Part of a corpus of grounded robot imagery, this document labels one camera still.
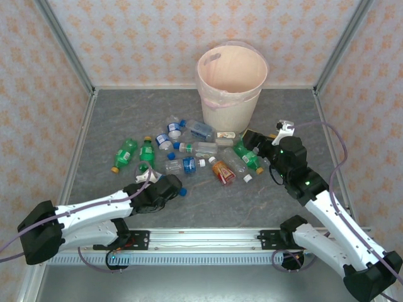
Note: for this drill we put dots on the green bottle yellow cap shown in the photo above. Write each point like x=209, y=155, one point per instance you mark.
x=248, y=158
x=123, y=155
x=147, y=154

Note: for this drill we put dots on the clear bottle blue label white cap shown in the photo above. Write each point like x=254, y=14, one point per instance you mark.
x=188, y=165

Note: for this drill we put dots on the clear bottle green neck band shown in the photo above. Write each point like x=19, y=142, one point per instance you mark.
x=204, y=147

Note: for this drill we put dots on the soda water bottle blue cap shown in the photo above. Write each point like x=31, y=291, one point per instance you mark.
x=198, y=129

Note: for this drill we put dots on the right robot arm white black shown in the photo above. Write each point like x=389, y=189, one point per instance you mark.
x=330, y=217

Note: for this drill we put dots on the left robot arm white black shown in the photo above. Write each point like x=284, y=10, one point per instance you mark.
x=88, y=217

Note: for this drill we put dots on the beige plastic bin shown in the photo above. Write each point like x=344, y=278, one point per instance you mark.
x=226, y=116

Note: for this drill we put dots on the pink translucent bin liner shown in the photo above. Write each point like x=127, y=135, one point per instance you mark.
x=211, y=104

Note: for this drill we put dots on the clear ribbed bottle white cap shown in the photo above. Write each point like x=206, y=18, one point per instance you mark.
x=234, y=162

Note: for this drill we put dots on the small clear bottle orange white label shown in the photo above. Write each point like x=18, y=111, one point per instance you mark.
x=226, y=136

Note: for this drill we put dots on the blue plastic bottle cap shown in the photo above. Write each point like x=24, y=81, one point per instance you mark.
x=183, y=191
x=171, y=155

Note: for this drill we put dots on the orange label bottle white cap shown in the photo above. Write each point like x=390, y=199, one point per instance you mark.
x=223, y=173

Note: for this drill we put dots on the clear bottle beige label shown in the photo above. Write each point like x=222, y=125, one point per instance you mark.
x=203, y=155

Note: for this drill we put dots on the small clear bottle blue label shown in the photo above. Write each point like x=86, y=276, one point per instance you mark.
x=162, y=140
x=173, y=126

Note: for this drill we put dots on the aluminium side rail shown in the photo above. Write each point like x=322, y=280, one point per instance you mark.
x=78, y=148
x=321, y=110

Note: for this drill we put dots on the aluminium mounting rail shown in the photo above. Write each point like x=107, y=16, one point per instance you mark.
x=204, y=239

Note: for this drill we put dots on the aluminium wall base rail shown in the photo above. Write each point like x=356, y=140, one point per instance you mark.
x=141, y=87

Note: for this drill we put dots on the aluminium frame post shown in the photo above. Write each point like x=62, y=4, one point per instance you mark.
x=341, y=47
x=67, y=47

